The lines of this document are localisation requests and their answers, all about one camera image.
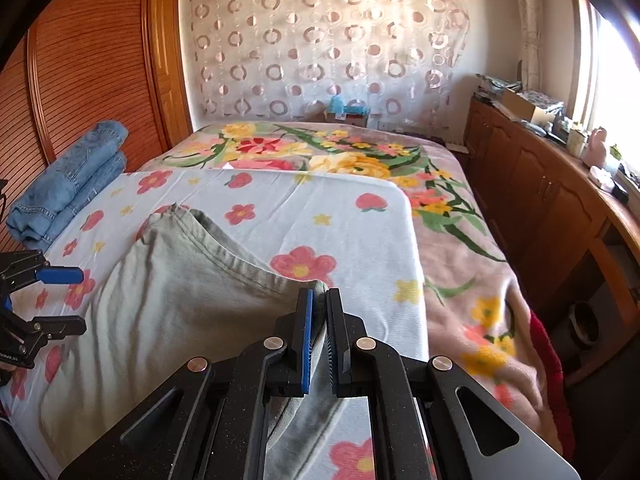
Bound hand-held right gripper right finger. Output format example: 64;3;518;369
326;287;583;480

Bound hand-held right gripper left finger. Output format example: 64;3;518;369
57;287;321;480

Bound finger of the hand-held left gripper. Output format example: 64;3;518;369
0;249;84;306
0;314;87;369

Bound grey-green pants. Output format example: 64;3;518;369
37;203;361;471

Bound folded blue jeans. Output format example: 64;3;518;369
6;120;128;251

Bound bed with floral sheet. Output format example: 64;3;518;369
137;121;563;461

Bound red cloth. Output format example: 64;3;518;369
527;310;576;461

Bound blue plastic bag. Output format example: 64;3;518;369
327;95;371;116

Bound dark round pot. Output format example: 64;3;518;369
567;300;601;346

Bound wooden cabinet counter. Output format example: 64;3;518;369
465;95;640;386

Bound stack of printed packets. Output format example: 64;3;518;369
472;74;526;106

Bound open cardboard box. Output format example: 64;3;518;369
500;87;551;123

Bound sheer circle-pattern curtain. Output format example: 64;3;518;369
180;0;473;128

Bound blue floral printed cloth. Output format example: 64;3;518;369
520;89;566;116

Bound pale pink jug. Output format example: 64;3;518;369
582;127;608;167

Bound beige patterned curtain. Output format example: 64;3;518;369
515;0;551;91

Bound wood-framed window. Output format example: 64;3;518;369
570;0;640;161

